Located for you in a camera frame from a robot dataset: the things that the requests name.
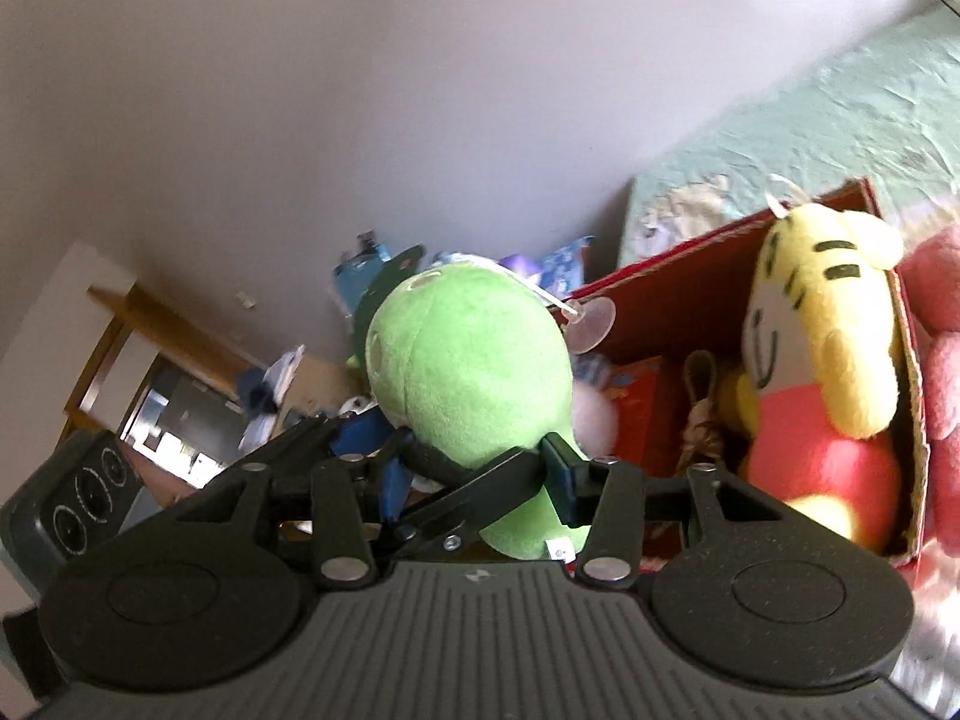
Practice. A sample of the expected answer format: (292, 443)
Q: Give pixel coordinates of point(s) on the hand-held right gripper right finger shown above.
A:
(562, 480)

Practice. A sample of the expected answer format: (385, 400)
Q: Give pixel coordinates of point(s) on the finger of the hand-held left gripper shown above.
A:
(360, 435)
(480, 495)

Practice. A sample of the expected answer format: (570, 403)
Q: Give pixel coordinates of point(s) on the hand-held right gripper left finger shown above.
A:
(394, 491)

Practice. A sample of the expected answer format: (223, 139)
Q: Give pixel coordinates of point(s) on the green plush toy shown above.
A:
(465, 360)

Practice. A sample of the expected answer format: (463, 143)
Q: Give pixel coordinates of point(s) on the red cardboard box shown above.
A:
(675, 292)

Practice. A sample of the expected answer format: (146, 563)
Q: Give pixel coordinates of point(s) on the yellow tiger plush toy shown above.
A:
(817, 300)

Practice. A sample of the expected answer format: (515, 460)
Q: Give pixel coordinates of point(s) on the pink teddy bear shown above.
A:
(941, 360)

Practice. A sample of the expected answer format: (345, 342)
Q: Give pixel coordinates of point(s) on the brown cardboard sheet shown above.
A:
(322, 382)

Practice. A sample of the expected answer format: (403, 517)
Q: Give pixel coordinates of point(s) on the brown braided loop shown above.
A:
(701, 420)

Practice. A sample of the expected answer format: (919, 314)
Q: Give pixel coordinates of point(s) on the blue plastic item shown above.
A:
(352, 281)

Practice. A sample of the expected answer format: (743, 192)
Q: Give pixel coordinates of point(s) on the dark green cap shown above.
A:
(390, 274)

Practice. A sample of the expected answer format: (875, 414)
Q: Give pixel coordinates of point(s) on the white blue plastic bag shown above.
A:
(465, 259)

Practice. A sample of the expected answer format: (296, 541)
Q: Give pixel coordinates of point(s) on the blue patterned plastic bag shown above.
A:
(562, 266)

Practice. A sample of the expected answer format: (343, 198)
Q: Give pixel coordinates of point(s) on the purple tissue pack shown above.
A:
(521, 266)

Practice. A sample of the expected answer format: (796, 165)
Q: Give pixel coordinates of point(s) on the small wall fixture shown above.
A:
(246, 300)

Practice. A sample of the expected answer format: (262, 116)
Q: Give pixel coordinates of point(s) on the wooden door frame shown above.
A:
(165, 322)

